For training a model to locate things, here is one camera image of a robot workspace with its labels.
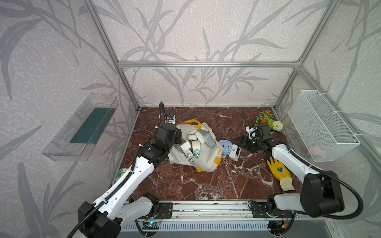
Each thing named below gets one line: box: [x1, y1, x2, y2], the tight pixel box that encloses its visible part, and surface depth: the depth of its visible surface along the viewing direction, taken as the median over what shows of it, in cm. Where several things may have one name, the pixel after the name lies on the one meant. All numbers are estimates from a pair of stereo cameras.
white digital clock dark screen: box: [180, 140, 194, 155], surface depth 85 cm
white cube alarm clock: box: [228, 143, 242, 162], surface depth 91 cm
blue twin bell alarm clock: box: [193, 149, 200, 159], surface depth 89 cm
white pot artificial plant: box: [254, 111, 286, 132], surface depth 93 cm
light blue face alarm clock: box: [219, 139, 233, 156], surface depth 95 cm
